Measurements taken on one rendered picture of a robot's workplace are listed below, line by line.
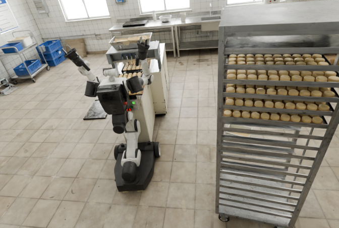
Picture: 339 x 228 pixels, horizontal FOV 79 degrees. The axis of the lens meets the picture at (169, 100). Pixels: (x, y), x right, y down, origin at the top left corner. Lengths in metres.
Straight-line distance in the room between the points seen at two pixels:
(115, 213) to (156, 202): 0.44
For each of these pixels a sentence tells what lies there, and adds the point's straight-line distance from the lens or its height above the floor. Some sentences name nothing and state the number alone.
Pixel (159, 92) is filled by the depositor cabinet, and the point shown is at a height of 0.50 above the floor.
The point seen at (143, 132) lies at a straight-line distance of 2.75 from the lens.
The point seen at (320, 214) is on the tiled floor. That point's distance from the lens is 2.61.
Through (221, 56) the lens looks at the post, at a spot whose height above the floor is 1.66.
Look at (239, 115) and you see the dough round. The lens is 1.41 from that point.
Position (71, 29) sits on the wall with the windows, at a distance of 7.24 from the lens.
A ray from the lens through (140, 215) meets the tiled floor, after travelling 2.43.
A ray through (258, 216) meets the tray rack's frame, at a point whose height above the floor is 0.15.
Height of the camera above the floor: 2.09
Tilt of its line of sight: 33 degrees down
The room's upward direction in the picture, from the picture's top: 8 degrees counter-clockwise
